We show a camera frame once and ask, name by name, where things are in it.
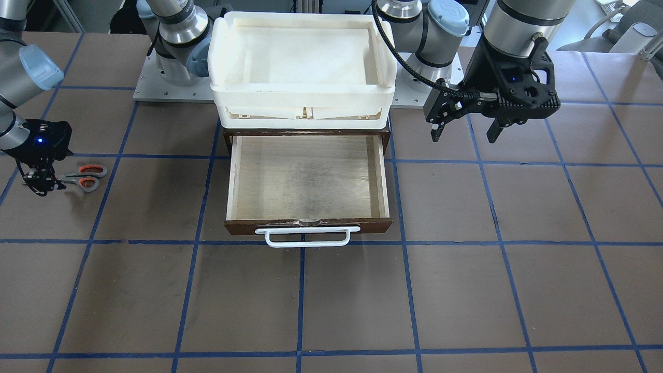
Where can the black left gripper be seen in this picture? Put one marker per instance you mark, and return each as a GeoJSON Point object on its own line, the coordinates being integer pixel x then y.
{"type": "Point", "coordinates": [483, 70]}

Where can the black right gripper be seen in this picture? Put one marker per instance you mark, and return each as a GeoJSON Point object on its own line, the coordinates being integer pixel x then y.
{"type": "Point", "coordinates": [32, 153]}

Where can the red grey handled scissors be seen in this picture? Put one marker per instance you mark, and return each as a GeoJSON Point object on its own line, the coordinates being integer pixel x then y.
{"type": "Point", "coordinates": [86, 177]}

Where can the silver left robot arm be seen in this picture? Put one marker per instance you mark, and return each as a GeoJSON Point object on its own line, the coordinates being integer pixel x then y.
{"type": "Point", "coordinates": [424, 37]}

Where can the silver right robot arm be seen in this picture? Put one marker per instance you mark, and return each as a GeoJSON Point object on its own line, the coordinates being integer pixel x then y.
{"type": "Point", "coordinates": [180, 31]}

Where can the wooden drawer box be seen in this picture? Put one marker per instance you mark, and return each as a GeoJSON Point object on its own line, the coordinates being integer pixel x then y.
{"type": "Point", "coordinates": [307, 181]}

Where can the white plastic tray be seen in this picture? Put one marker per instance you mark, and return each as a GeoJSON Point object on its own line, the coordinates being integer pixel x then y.
{"type": "Point", "coordinates": [301, 71]}

